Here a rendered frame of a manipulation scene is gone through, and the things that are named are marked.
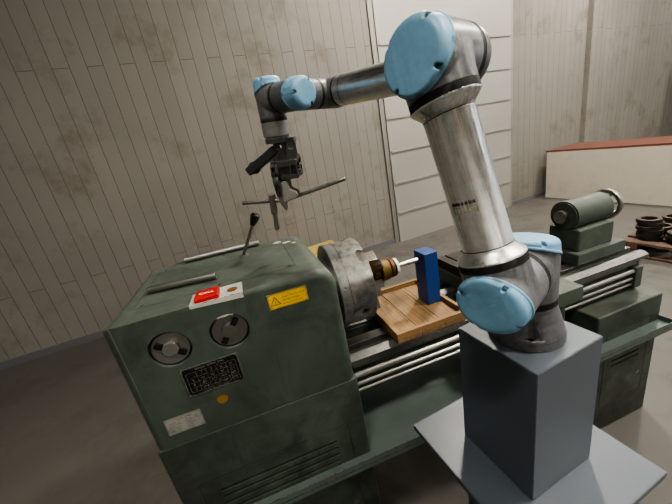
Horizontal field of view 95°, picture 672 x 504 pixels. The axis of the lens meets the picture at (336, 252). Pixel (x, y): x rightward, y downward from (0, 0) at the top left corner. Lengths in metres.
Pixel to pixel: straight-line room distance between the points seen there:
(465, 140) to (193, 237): 3.74
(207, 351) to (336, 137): 3.76
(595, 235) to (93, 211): 4.21
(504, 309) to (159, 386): 0.83
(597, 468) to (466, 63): 0.94
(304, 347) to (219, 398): 0.27
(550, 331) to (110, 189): 3.97
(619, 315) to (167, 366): 1.78
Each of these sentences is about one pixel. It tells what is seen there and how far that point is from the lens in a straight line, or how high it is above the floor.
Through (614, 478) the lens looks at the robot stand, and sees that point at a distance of 1.08.
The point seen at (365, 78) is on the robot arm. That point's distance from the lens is 0.82.
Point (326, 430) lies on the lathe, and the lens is 1.16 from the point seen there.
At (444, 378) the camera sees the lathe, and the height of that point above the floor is 0.54.
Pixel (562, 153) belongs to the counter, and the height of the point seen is 0.78.
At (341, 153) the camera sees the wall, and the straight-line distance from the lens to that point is 4.39.
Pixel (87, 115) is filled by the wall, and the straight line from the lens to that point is 4.17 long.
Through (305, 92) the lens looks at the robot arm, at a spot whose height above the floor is 1.70.
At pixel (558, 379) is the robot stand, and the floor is 1.06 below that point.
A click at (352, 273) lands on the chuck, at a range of 1.03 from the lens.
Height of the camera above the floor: 1.56
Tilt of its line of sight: 18 degrees down
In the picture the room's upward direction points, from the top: 11 degrees counter-clockwise
